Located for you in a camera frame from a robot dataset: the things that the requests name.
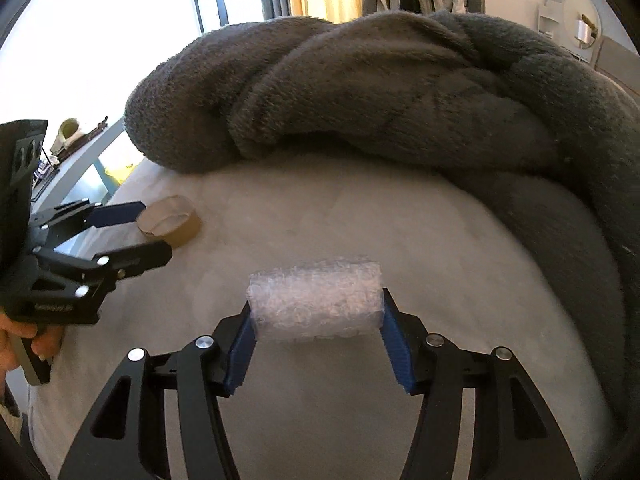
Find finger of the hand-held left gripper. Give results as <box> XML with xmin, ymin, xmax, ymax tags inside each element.
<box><xmin>30</xmin><ymin>200</ymin><xmax>147</xmax><ymax>251</ymax></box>
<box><xmin>35</xmin><ymin>240</ymin><xmax>173</xmax><ymax>296</ymax></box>

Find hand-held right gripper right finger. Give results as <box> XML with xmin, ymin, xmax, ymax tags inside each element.
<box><xmin>380</xmin><ymin>287</ymin><xmax>583</xmax><ymax>480</ymax></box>

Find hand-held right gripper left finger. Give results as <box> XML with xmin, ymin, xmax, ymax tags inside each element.
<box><xmin>57</xmin><ymin>300</ymin><xmax>258</xmax><ymax>480</ymax></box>

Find brown cardboard tape roll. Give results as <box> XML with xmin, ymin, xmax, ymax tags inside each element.
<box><xmin>136</xmin><ymin>195</ymin><xmax>203</xmax><ymax>248</ymax></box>

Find bubble wrap roll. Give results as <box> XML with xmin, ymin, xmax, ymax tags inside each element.
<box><xmin>246</xmin><ymin>255</ymin><xmax>385</xmax><ymax>345</ymax></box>

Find person's left hand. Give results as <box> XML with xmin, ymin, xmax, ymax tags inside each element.
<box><xmin>0</xmin><ymin>316</ymin><xmax>63</xmax><ymax>376</ymax></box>

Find yellow plastic bag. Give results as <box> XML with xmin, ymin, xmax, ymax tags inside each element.
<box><xmin>107</xmin><ymin>162</ymin><xmax>138</xmax><ymax>186</ymax></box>

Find light grey side table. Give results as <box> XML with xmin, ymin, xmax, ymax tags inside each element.
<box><xmin>30</xmin><ymin>115</ymin><xmax>126</xmax><ymax>211</ymax></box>

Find small beige object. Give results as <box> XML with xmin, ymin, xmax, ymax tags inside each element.
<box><xmin>50</xmin><ymin>119</ymin><xmax>83</xmax><ymax>153</ymax></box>

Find window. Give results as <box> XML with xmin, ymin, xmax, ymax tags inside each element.
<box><xmin>0</xmin><ymin>0</ymin><xmax>266</xmax><ymax>126</ymax></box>

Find grey plush duvet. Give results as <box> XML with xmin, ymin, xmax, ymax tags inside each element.
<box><xmin>122</xmin><ymin>10</ymin><xmax>640</xmax><ymax>441</ymax></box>

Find white vanity dresser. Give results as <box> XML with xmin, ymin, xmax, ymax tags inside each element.
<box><xmin>537</xmin><ymin>2</ymin><xmax>601</xmax><ymax>68</ymax></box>

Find oval vanity mirror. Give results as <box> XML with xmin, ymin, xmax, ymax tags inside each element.
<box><xmin>562</xmin><ymin>0</ymin><xmax>598</xmax><ymax>51</ymax></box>

